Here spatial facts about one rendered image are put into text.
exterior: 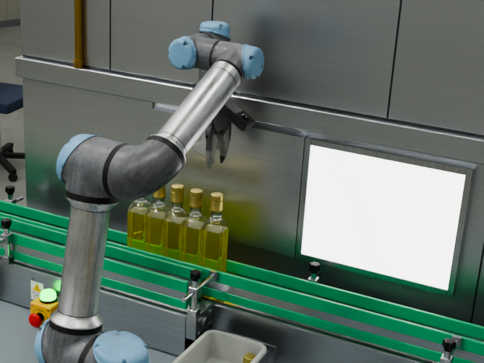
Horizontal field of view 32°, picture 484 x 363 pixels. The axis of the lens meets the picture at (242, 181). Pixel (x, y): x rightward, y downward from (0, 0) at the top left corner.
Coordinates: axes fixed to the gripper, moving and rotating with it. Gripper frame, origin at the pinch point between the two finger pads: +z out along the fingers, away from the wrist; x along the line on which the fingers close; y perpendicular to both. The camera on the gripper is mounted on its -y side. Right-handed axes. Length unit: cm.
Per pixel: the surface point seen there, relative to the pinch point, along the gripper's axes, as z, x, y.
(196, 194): 9.5, 2.5, 4.9
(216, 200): 10.1, 1.4, -0.7
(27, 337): 49, 31, 39
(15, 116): 117, -300, 378
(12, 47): 112, -485, 567
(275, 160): 1.2, -12.7, -9.9
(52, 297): 40, 23, 37
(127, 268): 29.1, 15.4, 17.6
